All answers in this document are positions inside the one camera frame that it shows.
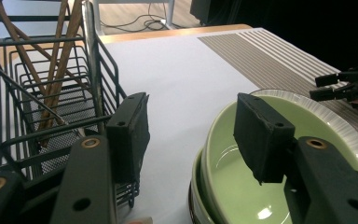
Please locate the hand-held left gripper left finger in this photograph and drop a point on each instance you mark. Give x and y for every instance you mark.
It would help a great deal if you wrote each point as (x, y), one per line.
(127, 140)

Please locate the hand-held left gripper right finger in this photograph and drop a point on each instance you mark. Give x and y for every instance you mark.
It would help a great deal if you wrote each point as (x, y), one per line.
(261, 140)

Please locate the brown wooden chopstick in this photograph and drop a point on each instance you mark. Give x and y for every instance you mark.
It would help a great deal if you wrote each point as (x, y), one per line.
(66, 46)
(57, 37)
(43, 53)
(20, 45)

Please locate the striped brown placemat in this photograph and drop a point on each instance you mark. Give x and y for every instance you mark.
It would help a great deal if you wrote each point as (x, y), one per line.
(261, 56)

